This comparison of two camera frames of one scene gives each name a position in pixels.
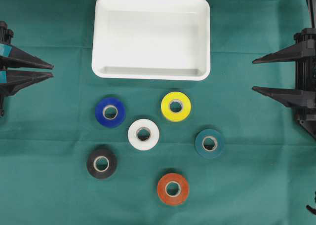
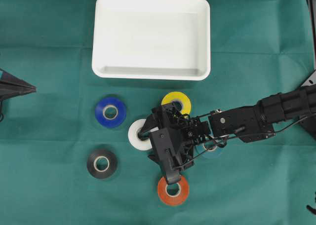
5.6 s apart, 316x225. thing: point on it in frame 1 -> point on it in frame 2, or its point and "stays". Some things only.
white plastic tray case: x=151 y=37 stays
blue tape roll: x=104 y=104 stays
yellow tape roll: x=176 y=106 stays
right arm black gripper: x=303 y=98 -> x=195 y=129
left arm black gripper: x=12 y=80 -> x=7 y=80
